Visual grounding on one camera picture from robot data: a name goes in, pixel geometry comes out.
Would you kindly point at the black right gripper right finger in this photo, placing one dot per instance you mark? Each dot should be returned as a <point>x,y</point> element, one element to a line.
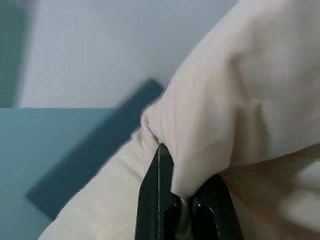
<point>215,212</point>

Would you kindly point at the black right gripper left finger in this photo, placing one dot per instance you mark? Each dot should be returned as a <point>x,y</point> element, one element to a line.
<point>155,200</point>

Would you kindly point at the cream fabric pillow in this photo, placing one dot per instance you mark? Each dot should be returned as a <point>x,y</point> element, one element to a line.
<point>237,105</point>

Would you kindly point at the teal upholstered furniture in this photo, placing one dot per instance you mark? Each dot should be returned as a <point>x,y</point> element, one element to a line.
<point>62,155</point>

